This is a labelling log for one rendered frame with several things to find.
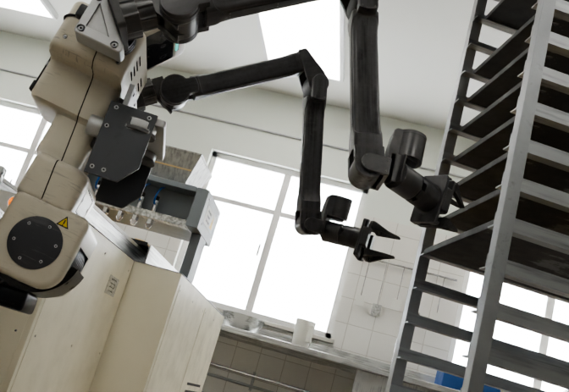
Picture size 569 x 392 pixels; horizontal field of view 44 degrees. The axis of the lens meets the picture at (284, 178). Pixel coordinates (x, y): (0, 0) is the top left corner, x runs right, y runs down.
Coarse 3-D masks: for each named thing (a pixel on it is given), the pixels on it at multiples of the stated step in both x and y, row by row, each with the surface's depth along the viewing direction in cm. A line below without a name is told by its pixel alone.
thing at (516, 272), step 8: (512, 264) 143; (520, 264) 143; (512, 272) 142; (520, 272) 143; (528, 272) 143; (536, 272) 143; (544, 272) 144; (520, 280) 144; (528, 280) 142; (536, 280) 143; (544, 280) 143; (552, 280) 143; (560, 280) 144; (568, 280) 144; (544, 288) 144; (552, 288) 143; (560, 288) 143; (568, 288) 144; (568, 296) 145
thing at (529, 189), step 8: (528, 184) 148; (536, 184) 148; (520, 192) 148; (528, 192) 147; (536, 192) 148; (544, 192) 148; (552, 192) 148; (560, 192) 149; (536, 200) 149; (544, 200) 148; (552, 200) 148; (560, 200) 148; (568, 200) 149; (560, 208) 150; (568, 208) 149
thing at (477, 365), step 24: (552, 0) 157; (528, 72) 152; (528, 96) 150; (528, 120) 148; (528, 144) 147; (504, 192) 144; (504, 216) 142; (504, 240) 140; (504, 264) 139; (480, 312) 137; (480, 336) 135; (480, 360) 133; (480, 384) 132
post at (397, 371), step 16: (480, 0) 207; (464, 48) 205; (464, 64) 201; (464, 80) 200; (448, 128) 195; (448, 144) 194; (432, 240) 186; (416, 256) 187; (416, 272) 183; (416, 304) 181; (400, 336) 179; (400, 368) 176
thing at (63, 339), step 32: (96, 256) 226; (128, 256) 260; (96, 288) 234; (0, 320) 193; (32, 320) 193; (64, 320) 214; (96, 320) 241; (0, 352) 190; (32, 352) 197; (64, 352) 220; (96, 352) 250; (0, 384) 188; (32, 384) 202; (64, 384) 227
